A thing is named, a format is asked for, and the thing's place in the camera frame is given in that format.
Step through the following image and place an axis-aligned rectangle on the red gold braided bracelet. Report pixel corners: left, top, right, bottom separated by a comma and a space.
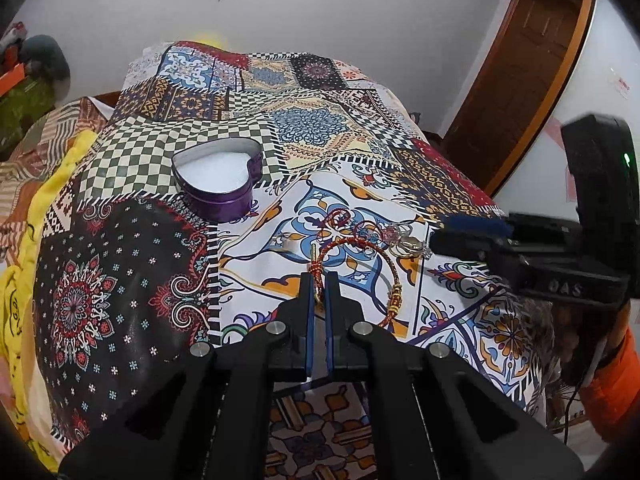
307, 235, 405, 328

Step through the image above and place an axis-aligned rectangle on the silver crystal ring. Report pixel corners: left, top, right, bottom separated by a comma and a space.
382, 222, 412, 247

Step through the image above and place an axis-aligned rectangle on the orange sleeve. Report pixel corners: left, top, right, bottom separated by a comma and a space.
579, 304, 639, 444

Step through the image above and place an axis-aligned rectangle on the brown wooden door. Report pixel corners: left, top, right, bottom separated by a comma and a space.
444, 0, 596, 195

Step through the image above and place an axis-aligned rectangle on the patchwork patterned bedspread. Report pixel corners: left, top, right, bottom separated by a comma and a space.
32, 41, 546, 456

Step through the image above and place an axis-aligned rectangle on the purple heart-shaped tin box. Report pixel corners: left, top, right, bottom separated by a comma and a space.
171, 138, 264, 223

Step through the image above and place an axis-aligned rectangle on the yellow blanket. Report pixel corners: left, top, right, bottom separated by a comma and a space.
1, 130, 98, 472

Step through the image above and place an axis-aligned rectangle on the striped brown cloth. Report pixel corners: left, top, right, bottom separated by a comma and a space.
0, 98, 113, 266

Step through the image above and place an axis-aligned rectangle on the green patterned storage box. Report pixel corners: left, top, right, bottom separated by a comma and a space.
0, 77, 55, 160

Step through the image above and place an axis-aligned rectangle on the orange box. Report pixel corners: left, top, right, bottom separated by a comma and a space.
0, 63, 26, 96

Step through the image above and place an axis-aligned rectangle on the silver band ring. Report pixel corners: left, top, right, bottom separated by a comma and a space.
394, 237, 433, 260

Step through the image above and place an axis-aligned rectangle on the red beaded thread bracelet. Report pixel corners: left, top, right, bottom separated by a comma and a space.
316, 207, 386, 246

